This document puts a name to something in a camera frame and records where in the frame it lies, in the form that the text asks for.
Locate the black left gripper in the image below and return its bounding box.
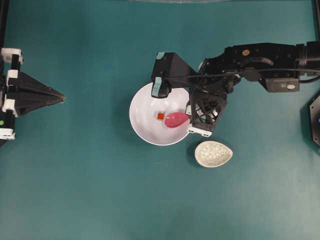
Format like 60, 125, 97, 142
0, 48, 65, 139

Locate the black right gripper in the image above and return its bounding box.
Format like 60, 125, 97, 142
185, 89, 227, 137

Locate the pink plastic spoon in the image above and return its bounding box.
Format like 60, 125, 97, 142
164, 112, 190, 128

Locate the small red block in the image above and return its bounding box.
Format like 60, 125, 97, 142
157, 112, 165, 121

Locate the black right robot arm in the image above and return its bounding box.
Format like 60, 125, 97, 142
185, 41, 320, 137

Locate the crackle glaze spoon rest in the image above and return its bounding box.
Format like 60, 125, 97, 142
194, 140, 233, 168

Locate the white round bowl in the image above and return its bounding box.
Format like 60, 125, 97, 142
129, 83, 189, 146

